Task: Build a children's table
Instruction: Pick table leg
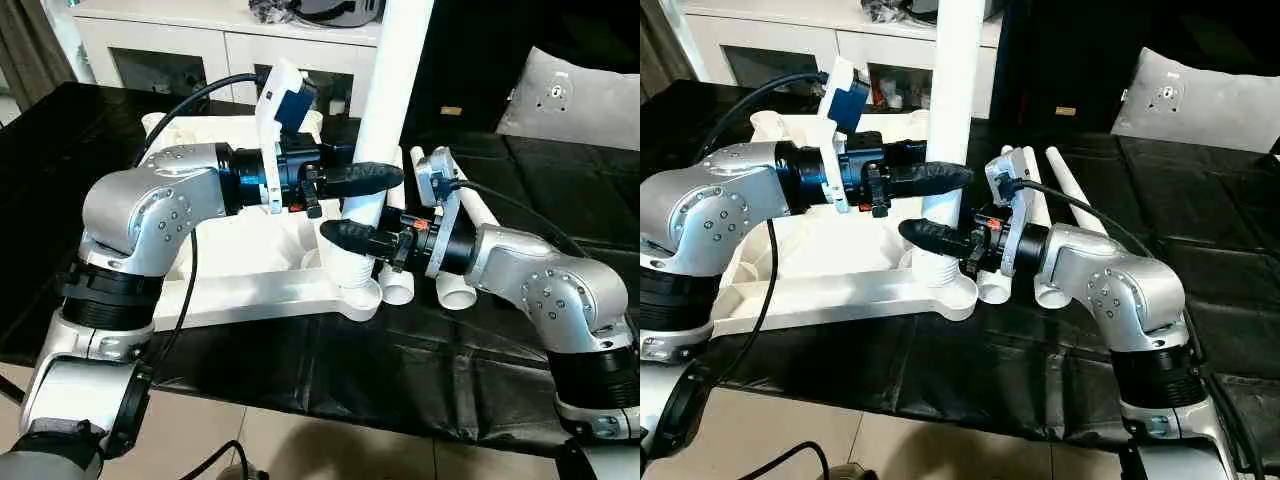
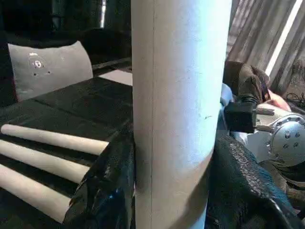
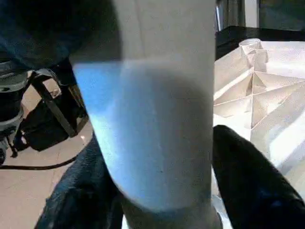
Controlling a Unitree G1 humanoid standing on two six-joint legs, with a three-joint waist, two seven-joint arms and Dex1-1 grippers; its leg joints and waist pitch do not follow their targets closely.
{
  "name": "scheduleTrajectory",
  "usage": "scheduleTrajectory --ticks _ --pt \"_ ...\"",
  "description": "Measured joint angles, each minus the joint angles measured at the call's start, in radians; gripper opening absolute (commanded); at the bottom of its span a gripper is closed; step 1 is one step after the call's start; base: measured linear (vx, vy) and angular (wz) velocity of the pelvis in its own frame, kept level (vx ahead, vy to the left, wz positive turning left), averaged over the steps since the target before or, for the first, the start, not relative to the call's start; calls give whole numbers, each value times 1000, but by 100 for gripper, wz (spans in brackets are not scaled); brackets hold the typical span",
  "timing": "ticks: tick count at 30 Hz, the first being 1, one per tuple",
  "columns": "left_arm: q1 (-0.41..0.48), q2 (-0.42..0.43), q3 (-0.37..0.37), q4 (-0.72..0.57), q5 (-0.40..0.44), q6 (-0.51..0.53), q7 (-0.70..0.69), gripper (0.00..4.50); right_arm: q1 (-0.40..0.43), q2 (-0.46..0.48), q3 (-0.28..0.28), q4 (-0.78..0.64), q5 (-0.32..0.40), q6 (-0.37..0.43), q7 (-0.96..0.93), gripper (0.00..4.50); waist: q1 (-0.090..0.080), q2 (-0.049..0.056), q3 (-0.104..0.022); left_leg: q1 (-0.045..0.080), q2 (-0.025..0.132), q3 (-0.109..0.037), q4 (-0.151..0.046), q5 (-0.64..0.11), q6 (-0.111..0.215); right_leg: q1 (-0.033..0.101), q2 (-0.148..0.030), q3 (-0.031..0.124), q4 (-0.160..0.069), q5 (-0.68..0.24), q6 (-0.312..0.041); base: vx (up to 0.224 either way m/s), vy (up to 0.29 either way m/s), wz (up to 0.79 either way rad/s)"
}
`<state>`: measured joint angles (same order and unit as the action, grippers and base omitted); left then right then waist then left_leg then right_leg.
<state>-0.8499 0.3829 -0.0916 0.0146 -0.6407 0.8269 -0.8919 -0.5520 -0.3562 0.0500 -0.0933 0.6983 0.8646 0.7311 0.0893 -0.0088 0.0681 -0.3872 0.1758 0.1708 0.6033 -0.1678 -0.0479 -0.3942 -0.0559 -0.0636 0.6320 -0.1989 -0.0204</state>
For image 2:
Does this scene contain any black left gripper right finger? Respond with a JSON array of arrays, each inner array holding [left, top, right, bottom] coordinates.
[[206, 135, 305, 229]]

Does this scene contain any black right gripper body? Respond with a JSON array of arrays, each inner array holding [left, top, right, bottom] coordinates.
[[224, 102, 275, 134]]

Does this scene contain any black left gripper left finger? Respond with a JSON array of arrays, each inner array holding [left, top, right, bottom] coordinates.
[[62, 128, 137, 229]]

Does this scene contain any white plastic table leg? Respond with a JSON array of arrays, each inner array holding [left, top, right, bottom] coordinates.
[[0, 124, 110, 156], [0, 139, 92, 185], [0, 163, 72, 224], [130, 0, 234, 229]]

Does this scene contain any person in brown clothing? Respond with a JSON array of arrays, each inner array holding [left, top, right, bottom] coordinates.
[[223, 60, 293, 113]]

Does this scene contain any black work mat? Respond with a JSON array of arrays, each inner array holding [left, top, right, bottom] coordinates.
[[0, 76, 134, 229]]

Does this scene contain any beige striped curtain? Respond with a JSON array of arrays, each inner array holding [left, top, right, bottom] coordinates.
[[227, 0, 305, 81]]

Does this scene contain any white flat panel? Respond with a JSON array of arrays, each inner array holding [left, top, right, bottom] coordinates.
[[98, 71, 133, 86]]

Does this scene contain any grey printed cushion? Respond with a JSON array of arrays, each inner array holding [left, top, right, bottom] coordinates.
[[7, 40, 94, 101]]

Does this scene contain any black sofa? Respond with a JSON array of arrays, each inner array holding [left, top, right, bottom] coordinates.
[[0, 0, 132, 108]]

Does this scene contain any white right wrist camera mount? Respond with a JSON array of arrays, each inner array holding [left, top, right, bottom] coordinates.
[[245, 132, 272, 165]]

